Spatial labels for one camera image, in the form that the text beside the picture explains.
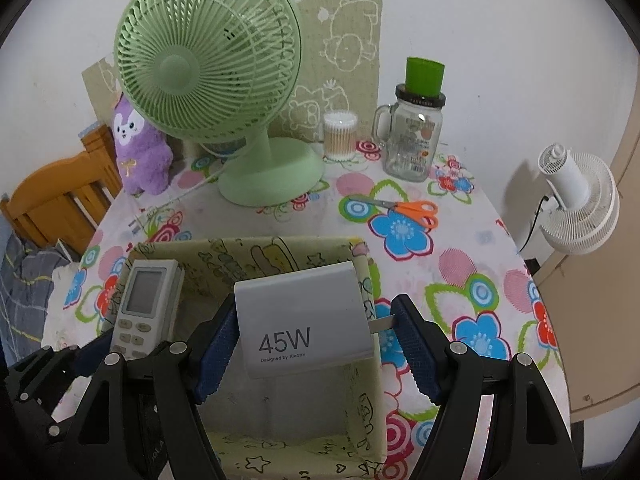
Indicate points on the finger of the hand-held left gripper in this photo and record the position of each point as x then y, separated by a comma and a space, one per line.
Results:
92, 356

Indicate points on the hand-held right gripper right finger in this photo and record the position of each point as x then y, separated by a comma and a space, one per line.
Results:
415, 347

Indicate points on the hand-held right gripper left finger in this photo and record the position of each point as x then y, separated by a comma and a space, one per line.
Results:
217, 347

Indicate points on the white remote control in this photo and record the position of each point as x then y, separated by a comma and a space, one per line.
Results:
145, 300

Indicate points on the white charger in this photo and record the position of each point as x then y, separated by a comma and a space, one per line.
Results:
300, 310

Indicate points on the printed fabric storage box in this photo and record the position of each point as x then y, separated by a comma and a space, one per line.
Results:
280, 260

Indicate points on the white cloth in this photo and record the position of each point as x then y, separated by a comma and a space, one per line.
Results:
65, 275

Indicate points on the grey plaid blanket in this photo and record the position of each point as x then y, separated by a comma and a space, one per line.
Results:
25, 285

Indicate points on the beige door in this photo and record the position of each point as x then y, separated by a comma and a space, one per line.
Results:
600, 335

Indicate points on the glass jar mug green lid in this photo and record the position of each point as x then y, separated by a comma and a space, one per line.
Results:
410, 145

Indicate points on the purple plush toy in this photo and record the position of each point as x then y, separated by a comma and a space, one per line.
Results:
140, 155

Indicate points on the cotton swab container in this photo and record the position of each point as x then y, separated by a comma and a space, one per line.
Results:
340, 140

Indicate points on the white circulation fan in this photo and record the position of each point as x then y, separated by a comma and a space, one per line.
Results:
575, 195

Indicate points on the green desk fan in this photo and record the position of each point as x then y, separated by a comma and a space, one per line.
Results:
177, 72

